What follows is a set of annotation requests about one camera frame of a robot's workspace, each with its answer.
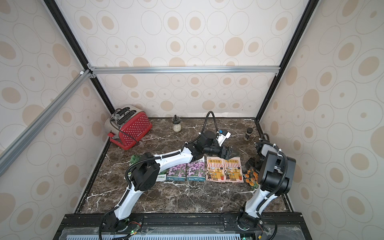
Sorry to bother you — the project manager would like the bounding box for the red polka dot toaster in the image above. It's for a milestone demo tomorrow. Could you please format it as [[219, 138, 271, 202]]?
[[105, 105, 153, 150]]

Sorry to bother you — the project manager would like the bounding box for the orange marigold seed packet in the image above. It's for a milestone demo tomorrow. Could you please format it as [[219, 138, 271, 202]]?
[[243, 169, 259, 190]]

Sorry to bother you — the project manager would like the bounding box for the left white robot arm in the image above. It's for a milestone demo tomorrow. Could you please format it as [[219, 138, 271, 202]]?
[[114, 130, 237, 221]]

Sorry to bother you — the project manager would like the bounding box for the aluminium rail left side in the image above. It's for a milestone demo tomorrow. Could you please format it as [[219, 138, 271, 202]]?
[[1, 70, 91, 175]]

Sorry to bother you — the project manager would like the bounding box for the horizontal aluminium rail back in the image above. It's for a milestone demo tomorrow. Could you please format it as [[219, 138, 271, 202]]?
[[91, 66, 280, 74]]

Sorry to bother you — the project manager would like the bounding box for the black base frame front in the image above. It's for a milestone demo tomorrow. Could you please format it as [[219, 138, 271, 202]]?
[[54, 213, 312, 240]]

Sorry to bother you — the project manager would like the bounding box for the pink cosmos flower seed packet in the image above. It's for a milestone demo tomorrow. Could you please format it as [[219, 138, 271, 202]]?
[[166, 164, 187, 182]]

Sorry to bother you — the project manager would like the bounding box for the green fruit seed packet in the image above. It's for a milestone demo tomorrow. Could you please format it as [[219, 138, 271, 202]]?
[[156, 170, 168, 182], [130, 155, 141, 166]]

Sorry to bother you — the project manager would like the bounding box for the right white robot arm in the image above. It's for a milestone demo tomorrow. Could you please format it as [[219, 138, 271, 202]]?
[[238, 140, 296, 230]]

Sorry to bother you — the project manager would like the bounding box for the dark spice bottle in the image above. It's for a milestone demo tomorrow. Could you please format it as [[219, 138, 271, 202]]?
[[244, 128, 253, 141]]

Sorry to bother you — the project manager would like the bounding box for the small glass jar black lid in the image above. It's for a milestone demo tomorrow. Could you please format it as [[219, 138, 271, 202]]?
[[172, 115, 182, 133]]

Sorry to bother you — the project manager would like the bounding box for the pink illustrated sunflower seed packet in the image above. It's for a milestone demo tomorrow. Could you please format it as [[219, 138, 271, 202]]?
[[206, 157, 225, 183]]

